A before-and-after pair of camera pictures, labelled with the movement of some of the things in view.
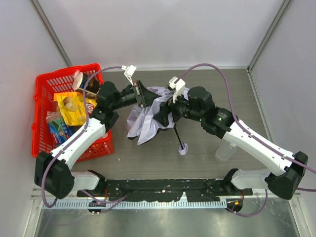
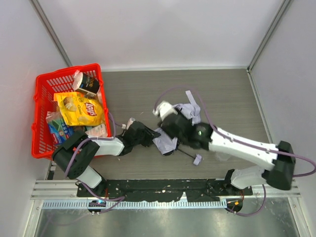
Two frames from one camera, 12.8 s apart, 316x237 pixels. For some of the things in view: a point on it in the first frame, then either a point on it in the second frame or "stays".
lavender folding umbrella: x=183 y=148 to x=192 y=111
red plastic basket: x=58 y=80 stays
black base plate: x=165 y=190 stays
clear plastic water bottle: x=224 y=152 stays
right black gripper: x=168 y=111 to x=170 y=124
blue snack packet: x=59 y=130 stays
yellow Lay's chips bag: x=72 y=109 stays
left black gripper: x=138 y=94 to x=146 y=133
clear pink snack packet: x=52 y=115 stays
